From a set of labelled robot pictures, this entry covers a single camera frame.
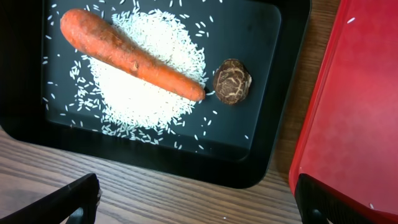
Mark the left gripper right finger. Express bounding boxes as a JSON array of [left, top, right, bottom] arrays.
[[294, 174, 379, 224]]

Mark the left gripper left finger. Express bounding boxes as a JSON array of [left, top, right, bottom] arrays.
[[1, 173, 101, 224]]

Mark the white rice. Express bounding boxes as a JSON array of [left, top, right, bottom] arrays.
[[42, 0, 251, 152]]

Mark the brown food scrap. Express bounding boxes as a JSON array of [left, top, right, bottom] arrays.
[[213, 58, 252, 105]]

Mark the orange carrot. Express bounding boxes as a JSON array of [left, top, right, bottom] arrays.
[[60, 9, 205, 101]]

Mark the black waste tray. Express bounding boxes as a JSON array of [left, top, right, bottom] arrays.
[[1, 0, 312, 189]]

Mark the red serving tray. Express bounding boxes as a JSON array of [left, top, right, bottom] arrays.
[[289, 0, 397, 223]]

